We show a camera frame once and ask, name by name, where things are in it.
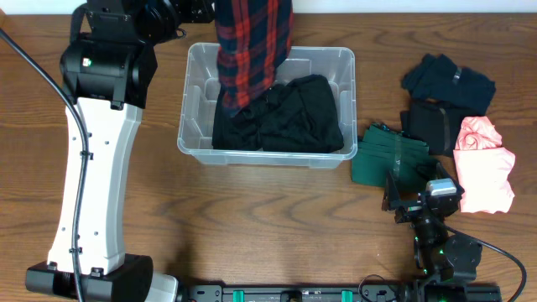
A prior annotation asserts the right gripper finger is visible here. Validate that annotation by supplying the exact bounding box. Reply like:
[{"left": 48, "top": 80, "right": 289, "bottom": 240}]
[
  {"left": 382, "top": 172, "right": 402, "bottom": 211},
  {"left": 435, "top": 163, "right": 461, "bottom": 194}
]

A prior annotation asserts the pink garment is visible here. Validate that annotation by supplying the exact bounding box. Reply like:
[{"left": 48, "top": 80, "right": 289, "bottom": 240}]
[{"left": 453, "top": 117, "right": 516, "bottom": 214}]

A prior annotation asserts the dark green garment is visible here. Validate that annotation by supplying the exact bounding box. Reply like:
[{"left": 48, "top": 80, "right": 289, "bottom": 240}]
[{"left": 352, "top": 123, "right": 438, "bottom": 193}]

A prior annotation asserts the red navy plaid shirt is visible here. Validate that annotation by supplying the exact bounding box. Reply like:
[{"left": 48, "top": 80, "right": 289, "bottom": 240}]
[{"left": 215, "top": 0, "right": 294, "bottom": 116}]

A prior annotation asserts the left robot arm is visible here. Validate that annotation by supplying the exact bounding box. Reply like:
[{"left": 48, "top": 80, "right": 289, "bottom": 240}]
[{"left": 25, "top": 0, "right": 215, "bottom": 301}]

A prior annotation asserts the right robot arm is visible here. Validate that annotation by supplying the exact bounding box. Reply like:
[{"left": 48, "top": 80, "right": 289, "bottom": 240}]
[{"left": 382, "top": 164, "right": 482, "bottom": 301}]

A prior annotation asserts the black folded garment with tape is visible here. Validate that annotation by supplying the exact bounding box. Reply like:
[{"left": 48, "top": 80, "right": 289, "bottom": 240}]
[{"left": 400, "top": 100, "right": 477, "bottom": 157}]

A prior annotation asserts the clear plastic storage bin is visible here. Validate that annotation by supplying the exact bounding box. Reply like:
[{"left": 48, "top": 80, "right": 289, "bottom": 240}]
[{"left": 177, "top": 43, "right": 358, "bottom": 169}]

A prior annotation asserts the navy folded garment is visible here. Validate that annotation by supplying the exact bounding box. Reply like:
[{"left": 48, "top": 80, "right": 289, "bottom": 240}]
[{"left": 401, "top": 54, "right": 496, "bottom": 116}]

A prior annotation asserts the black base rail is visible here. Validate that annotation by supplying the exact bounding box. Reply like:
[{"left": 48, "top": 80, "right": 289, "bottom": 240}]
[{"left": 180, "top": 284, "right": 503, "bottom": 302}]

